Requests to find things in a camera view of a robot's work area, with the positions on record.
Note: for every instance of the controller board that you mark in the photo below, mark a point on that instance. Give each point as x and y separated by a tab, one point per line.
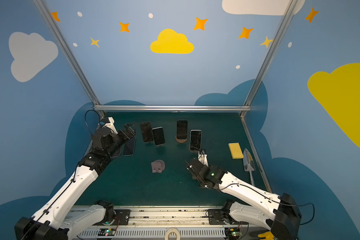
107	232
233	234

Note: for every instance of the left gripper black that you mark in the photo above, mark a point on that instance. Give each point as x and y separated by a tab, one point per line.
125	133

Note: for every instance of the white tape roll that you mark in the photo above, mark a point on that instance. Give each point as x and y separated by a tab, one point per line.
174	233

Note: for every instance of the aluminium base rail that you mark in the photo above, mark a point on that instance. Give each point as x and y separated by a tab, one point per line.
152	222

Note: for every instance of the black phone on wooden stand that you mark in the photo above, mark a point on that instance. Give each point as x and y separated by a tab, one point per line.
182	130

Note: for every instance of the right aluminium frame post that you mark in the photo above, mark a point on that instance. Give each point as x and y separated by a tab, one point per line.
279	34

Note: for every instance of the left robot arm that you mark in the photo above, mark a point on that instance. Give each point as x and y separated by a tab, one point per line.
49	222

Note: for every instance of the yellow black object bottom right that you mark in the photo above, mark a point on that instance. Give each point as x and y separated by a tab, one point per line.
266	236

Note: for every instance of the right controller board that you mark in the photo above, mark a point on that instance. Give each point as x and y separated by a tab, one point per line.
233	234

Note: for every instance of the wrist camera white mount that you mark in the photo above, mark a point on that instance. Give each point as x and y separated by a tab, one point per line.
202	157
109	123

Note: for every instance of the aluminium frame post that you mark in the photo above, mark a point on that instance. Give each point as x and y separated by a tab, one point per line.
52	24
279	34

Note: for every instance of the black phone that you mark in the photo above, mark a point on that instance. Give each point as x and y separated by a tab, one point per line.
182	130
146	129

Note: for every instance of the left aluminium frame post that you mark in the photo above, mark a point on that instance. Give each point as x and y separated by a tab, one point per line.
52	24

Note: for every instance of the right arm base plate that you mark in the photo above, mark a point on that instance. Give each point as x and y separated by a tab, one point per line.
219	217

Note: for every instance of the light blue phone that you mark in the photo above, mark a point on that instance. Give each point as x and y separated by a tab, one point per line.
129	147

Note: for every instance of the grey stand front left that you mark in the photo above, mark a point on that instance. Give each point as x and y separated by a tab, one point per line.
158	166

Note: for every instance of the wooden round phone stand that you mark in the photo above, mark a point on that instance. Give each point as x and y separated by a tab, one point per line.
181	140

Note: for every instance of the silver trowel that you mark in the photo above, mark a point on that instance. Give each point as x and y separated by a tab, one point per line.
249	165

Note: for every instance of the horizontal aluminium frame bar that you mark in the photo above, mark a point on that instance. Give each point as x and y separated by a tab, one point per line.
145	108

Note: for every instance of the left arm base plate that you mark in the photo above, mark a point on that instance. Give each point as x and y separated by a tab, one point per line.
120	217

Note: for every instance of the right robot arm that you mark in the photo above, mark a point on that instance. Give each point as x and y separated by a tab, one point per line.
279	214

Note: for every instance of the left controller board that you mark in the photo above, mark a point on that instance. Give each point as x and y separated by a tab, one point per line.
107	232

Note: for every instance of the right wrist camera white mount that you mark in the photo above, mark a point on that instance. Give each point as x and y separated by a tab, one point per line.
202	157

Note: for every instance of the yellow sponge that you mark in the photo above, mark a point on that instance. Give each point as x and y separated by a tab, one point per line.
236	151

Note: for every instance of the silver phone back right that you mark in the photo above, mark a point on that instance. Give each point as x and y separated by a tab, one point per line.
195	140

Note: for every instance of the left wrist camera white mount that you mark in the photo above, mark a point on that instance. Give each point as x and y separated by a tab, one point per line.
109	123

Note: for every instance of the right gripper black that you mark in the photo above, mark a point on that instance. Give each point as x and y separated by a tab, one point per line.
196	167

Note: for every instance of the blue-edged phone back row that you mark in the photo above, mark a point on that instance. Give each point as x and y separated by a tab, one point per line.
159	137

